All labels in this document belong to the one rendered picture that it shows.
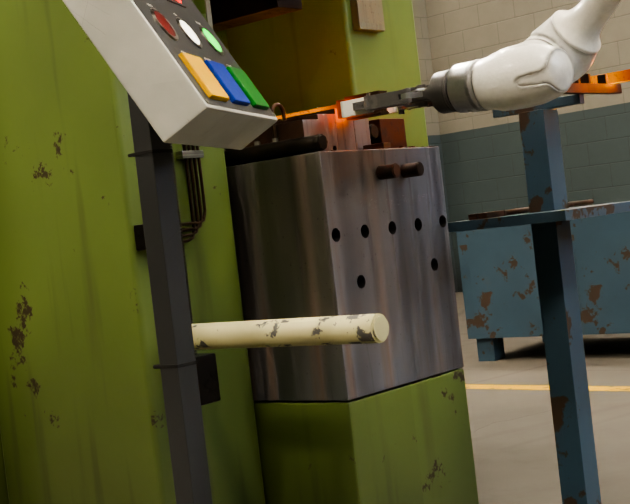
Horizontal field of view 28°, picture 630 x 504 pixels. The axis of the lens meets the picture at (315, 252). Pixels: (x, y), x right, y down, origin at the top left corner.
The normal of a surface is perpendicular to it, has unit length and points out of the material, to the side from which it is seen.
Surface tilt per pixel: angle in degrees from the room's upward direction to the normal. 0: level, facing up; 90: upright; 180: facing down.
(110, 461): 90
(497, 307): 90
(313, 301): 90
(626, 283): 90
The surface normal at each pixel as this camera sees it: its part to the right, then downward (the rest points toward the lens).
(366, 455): 0.77, -0.07
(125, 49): -0.25, 0.05
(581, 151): -0.71, 0.10
